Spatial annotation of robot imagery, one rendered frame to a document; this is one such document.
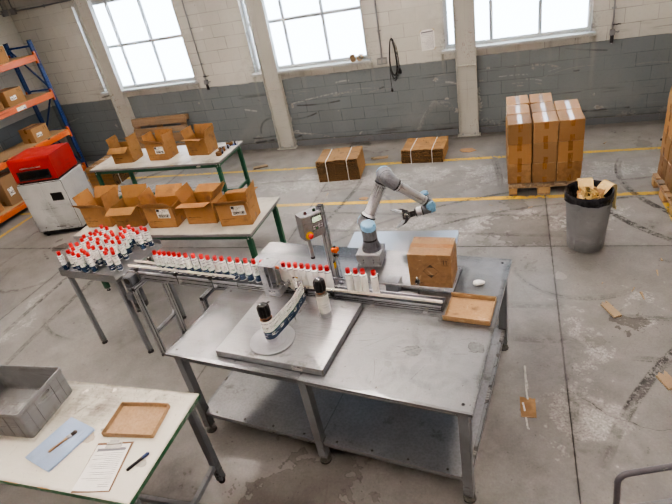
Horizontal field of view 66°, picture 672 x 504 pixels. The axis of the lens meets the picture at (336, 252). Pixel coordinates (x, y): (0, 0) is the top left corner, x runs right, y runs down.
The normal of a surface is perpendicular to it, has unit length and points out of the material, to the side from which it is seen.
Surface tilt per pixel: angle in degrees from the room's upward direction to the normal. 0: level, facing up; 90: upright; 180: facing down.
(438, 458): 1
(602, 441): 0
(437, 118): 90
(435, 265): 90
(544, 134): 90
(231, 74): 90
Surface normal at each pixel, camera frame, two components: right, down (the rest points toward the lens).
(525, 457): -0.18, -0.84
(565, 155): -0.29, 0.56
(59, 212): -0.07, 0.53
